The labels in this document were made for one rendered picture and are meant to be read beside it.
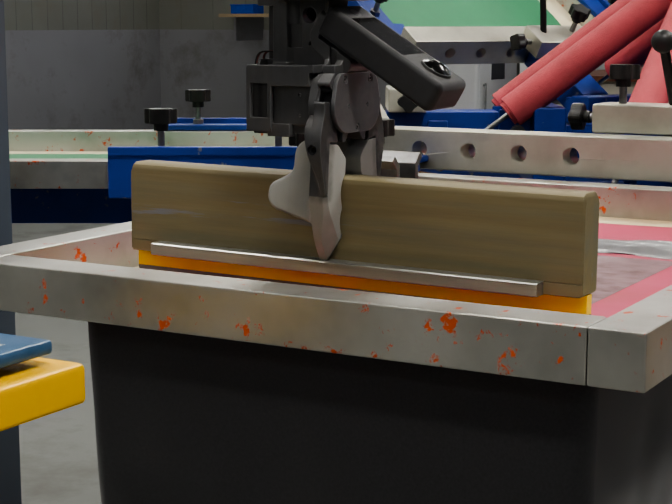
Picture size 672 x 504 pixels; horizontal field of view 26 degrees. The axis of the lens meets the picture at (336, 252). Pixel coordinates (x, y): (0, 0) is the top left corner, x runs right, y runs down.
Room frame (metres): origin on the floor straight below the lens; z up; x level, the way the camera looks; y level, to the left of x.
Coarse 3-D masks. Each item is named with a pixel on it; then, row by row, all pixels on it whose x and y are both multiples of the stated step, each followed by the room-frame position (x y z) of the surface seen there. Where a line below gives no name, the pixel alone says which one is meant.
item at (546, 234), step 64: (192, 192) 1.20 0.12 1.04; (256, 192) 1.16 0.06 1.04; (384, 192) 1.10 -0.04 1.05; (448, 192) 1.08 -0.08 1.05; (512, 192) 1.05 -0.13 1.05; (576, 192) 1.04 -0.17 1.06; (384, 256) 1.10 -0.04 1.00; (448, 256) 1.08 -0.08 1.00; (512, 256) 1.05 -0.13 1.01; (576, 256) 1.03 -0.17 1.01
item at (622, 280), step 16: (608, 224) 1.60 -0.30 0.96; (608, 256) 1.37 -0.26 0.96; (624, 256) 1.37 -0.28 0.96; (640, 256) 1.37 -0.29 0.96; (608, 272) 1.28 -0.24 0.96; (624, 272) 1.28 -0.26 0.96; (640, 272) 1.28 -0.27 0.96; (656, 272) 1.28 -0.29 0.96; (608, 288) 1.20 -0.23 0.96; (624, 288) 1.20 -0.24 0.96; (640, 288) 1.20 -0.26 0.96; (656, 288) 1.20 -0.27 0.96; (592, 304) 1.13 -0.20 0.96; (608, 304) 1.13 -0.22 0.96; (624, 304) 1.13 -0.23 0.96
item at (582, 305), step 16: (144, 256) 1.23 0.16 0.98; (160, 256) 1.23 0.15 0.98; (224, 272) 1.19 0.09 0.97; (240, 272) 1.18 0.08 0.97; (256, 272) 1.18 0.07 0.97; (272, 272) 1.17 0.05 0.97; (288, 272) 1.16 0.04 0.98; (304, 272) 1.15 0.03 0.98; (352, 288) 1.13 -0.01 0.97; (368, 288) 1.12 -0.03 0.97; (384, 288) 1.12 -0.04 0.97; (400, 288) 1.11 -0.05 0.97; (416, 288) 1.10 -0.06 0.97; (432, 288) 1.10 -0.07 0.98; (448, 288) 1.09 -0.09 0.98; (496, 304) 1.07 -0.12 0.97; (512, 304) 1.06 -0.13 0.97; (528, 304) 1.06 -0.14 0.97; (544, 304) 1.05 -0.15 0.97; (560, 304) 1.04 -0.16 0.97; (576, 304) 1.04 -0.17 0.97
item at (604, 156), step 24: (384, 144) 1.88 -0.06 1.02; (408, 144) 1.86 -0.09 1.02; (432, 144) 1.85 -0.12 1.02; (456, 144) 1.83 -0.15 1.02; (480, 144) 1.81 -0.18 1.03; (504, 144) 1.80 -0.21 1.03; (528, 144) 1.78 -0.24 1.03; (552, 144) 1.76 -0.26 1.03; (576, 144) 1.75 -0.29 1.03; (600, 144) 1.73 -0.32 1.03; (624, 144) 1.72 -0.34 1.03; (648, 144) 1.70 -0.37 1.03; (432, 168) 1.85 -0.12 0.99; (456, 168) 1.83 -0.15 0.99; (480, 168) 1.81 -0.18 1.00; (504, 168) 1.80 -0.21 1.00; (528, 168) 1.78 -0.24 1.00; (552, 168) 1.76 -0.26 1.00; (576, 168) 1.75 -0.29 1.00; (600, 168) 1.73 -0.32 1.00; (624, 168) 1.72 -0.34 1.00; (648, 168) 1.70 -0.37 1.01
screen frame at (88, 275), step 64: (640, 192) 1.64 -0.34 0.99; (0, 256) 1.16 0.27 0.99; (64, 256) 1.23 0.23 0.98; (128, 256) 1.30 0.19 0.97; (128, 320) 1.06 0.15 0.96; (192, 320) 1.03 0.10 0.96; (256, 320) 1.00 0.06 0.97; (320, 320) 0.98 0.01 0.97; (384, 320) 0.95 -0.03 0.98; (448, 320) 0.93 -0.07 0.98; (512, 320) 0.91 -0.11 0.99; (576, 320) 0.90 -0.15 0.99; (640, 320) 0.90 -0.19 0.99; (576, 384) 0.89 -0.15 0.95; (640, 384) 0.87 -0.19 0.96
